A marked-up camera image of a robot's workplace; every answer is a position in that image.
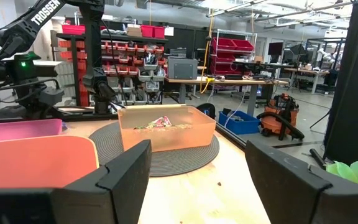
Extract opaque orange plastic bin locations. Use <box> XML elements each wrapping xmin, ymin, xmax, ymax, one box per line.
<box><xmin>0</xmin><ymin>135</ymin><xmax>100</xmax><ymax>189</ymax></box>

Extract wooden workbench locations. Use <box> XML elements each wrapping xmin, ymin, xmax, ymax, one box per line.
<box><xmin>165</xmin><ymin>76</ymin><xmax>288</xmax><ymax>110</ymax></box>

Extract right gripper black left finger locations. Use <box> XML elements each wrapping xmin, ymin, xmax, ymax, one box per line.
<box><xmin>0</xmin><ymin>139</ymin><xmax>152</xmax><ymax>224</ymax></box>

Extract blue storage bin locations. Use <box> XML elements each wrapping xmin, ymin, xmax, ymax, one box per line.
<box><xmin>218</xmin><ymin>110</ymin><xmax>260</xmax><ymax>136</ymax></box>

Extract translucent orange plastic bin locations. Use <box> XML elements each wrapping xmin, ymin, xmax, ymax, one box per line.
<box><xmin>117</xmin><ymin>104</ymin><xmax>217</xmax><ymax>153</ymax></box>

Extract parts shelf with red bins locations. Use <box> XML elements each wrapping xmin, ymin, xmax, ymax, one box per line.
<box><xmin>56</xmin><ymin>24</ymin><xmax>169</xmax><ymax>106</ymax></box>

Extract wire rack with red bins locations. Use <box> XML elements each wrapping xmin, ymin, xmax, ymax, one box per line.
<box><xmin>209</xmin><ymin>29</ymin><xmax>257</xmax><ymax>77</ymax></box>

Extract grey metal box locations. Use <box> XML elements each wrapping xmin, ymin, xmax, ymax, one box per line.
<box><xmin>167</xmin><ymin>57</ymin><xmax>198</xmax><ymax>80</ymax></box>

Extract colourful granola bar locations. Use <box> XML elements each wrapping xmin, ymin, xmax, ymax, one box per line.
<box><xmin>146</xmin><ymin>116</ymin><xmax>173</xmax><ymax>129</ymax></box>
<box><xmin>134</xmin><ymin>123</ymin><xmax>194</xmax><ymax>131</ymax></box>

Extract grey round woven mat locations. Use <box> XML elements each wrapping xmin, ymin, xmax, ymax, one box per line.
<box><xmin>88</xmin><ymin>121</ymin><xmax>221</xmax><ymax>177</ymax></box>

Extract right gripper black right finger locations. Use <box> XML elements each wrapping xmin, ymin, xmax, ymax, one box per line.
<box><xmin>245</xmin><ymin>139</ymin><xmax>358</xmax><ymax>224</ymax></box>

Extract translucent pink plastic bin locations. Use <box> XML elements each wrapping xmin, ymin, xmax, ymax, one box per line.
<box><xmin>0</xmin><ymin>118</ymin><xmax>63</xmax><ymax>144</ymax></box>

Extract orange shop vacuum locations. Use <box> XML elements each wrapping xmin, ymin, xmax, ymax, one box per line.
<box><xmin>256</xmin><ymin>93</ymin><xmax>306</xmax><ymax>141</ymax></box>

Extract black curtain backdrop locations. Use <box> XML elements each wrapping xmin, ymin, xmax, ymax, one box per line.
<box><xmin>323</xmin><ymin>0</ymin><xmax>358</xmax><ymax>166</ymax></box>

